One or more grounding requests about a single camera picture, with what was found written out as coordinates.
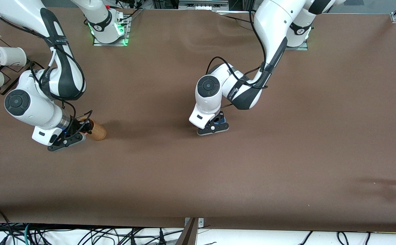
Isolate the wooden cylindrical chopstick holder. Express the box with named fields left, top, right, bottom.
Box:
left=77, top=116, right=108, bottom=142

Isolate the dark wooden beam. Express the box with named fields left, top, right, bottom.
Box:
left=175, top=218, right=199, bottom=245

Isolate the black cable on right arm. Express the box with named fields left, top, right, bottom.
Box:
left=0, top=0, right=94, bottom=136

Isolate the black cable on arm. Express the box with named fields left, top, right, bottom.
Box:
left=206, top=10, right=270, bottom=100
left=0, top=0, right=94, bottom=136

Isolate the black wire cup rack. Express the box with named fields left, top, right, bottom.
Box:
left=0, top=51, right=32, bottom=95

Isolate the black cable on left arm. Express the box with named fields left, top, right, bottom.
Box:
left=206, top=10, right=270, bottom=100

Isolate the green floor cable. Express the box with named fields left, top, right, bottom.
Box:
left=23, top=223, right=32, bottom=245

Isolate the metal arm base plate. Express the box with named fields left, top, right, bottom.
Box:
left=285, top=27, right=312, bottom=51
left=93, top=13, right=131, bottom=47

